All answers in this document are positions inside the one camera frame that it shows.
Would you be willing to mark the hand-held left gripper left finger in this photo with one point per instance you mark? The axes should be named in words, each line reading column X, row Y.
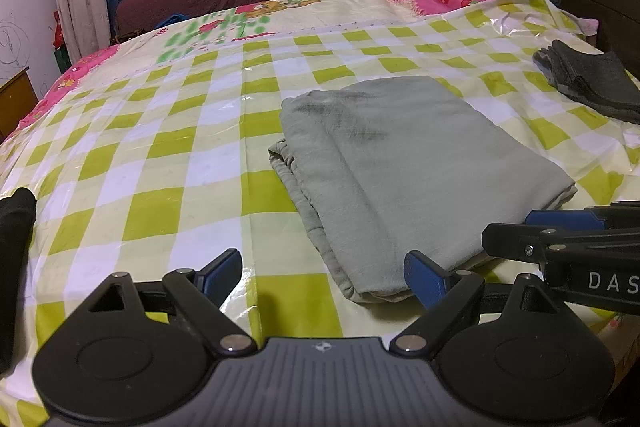
column 220, row 272

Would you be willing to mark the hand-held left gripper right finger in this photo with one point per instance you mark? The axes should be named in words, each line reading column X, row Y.
column 425, row 279

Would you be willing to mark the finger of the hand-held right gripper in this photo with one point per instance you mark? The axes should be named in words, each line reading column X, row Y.
column 565, row 219
column 510, row 239

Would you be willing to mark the grey-green pants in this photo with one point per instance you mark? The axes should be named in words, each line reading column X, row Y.
column 410, row 167

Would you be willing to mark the dark grey folded pants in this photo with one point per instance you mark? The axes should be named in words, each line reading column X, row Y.
column 595, row 77

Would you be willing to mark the yellow-green checkered plastic sheet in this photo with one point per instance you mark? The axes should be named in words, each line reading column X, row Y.
column 175, row 147

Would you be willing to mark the black cloth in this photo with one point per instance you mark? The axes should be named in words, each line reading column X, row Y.
column 15, row 277

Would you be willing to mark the small blue cloth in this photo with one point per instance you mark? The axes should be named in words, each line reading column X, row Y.
column 169, row 20

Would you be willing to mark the wooden cabinet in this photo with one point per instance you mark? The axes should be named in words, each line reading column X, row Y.
column 17, row 104

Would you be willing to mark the cherry print bed sheet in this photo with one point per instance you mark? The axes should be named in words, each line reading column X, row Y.
column 300, row 14

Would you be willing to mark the red hanging bag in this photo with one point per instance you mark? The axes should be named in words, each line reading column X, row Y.
column 60, row 39

